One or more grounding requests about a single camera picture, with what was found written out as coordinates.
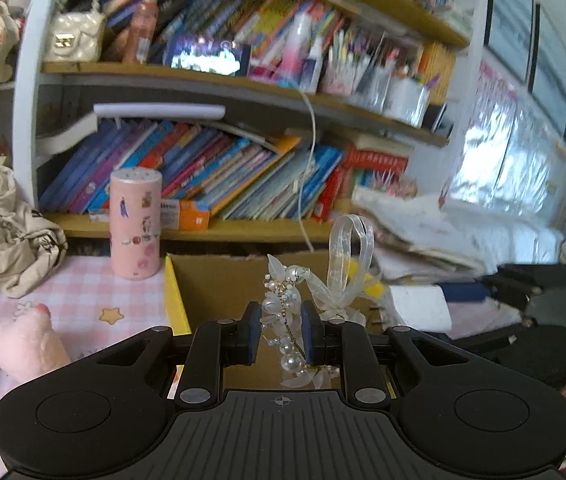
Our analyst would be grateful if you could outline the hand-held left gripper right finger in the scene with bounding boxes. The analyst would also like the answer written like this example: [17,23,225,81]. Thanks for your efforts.
[300,301,469,406]

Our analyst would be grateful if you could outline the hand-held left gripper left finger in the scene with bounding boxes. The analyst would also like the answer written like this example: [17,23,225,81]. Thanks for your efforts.
[75,302,264,408]

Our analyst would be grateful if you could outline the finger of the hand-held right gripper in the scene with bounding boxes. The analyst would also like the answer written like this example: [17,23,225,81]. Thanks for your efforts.
[438,262,566,311]
[456,321,539,356]

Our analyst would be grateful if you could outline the pearl hair accessory with ribbon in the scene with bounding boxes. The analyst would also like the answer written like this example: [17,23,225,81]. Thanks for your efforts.
[260,214,376,390]

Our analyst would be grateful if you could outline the yellow cardboard box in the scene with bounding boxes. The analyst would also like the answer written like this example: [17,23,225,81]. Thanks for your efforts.
[163,251,395,401]

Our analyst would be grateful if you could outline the pink plush toy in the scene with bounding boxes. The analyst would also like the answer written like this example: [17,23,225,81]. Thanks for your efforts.
[0,304,72,381]

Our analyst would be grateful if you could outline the stack of papers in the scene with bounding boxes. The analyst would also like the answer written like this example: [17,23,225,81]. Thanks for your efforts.
[350,187,564,291]

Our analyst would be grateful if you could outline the orange small box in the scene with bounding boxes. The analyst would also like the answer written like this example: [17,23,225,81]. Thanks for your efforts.
[155,199,212,231]

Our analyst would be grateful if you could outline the pink cylindrical canister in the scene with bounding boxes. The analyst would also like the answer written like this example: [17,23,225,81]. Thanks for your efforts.
[109,169,163,279]

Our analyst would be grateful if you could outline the row of colourful children's books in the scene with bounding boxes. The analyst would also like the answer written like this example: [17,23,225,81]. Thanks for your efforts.
[38,119,346,222]

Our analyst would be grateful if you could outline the red thick books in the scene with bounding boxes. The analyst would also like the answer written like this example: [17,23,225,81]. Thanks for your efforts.
[313,142,410,222]

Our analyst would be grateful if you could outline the clear pen holder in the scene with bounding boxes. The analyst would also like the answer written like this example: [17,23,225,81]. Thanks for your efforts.
[387,71,433,129]

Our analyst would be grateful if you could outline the white open book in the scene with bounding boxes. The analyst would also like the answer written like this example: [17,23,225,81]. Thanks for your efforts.
[35,102,227,155]

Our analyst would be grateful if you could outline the beige cloth bag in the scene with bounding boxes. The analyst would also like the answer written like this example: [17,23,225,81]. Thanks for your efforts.
[0,160,68,298]

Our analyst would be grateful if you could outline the pen holder with pens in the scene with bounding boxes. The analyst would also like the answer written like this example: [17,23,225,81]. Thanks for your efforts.
[322,30,395,112]

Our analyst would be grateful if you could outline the purple picture box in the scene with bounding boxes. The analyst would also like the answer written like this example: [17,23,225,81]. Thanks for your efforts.
[163,32,252,77]

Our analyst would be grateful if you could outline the white pink bottle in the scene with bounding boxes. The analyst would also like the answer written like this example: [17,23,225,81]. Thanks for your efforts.
[282,11,325,92]

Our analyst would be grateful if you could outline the row of thin colourful booklets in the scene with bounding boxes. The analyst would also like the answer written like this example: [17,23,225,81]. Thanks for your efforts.
[100,0,349,86]

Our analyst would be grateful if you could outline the white bookshelf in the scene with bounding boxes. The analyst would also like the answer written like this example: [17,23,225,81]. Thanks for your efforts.
[13,0,489,243]

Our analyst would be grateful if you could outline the white quilted handbag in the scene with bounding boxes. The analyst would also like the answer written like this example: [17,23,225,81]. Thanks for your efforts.
[43,0,106,63]

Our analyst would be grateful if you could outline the white cable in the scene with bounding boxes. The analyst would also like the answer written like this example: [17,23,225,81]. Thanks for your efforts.
[293,85,320,252]

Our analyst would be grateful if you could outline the wall poster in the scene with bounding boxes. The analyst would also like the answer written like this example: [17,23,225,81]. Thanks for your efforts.
[486,0,566,151]

